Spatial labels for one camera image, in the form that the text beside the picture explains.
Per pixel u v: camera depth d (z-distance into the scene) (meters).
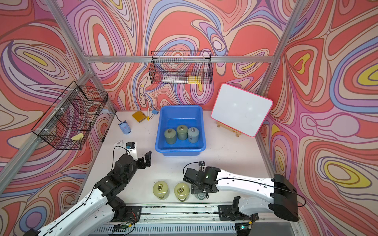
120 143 0.99
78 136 0.72
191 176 0.58
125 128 1.01
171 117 1.11
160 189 0.73
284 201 0.40
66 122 0.68
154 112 1.19
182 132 0.97
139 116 1.16
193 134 0.96
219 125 1.08
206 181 0.52
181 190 0.72
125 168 0.58
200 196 0.77
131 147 0.66
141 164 0.69
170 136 0.96
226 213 0.72
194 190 0.66
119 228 0.72
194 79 0.82
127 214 0.72
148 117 1.15
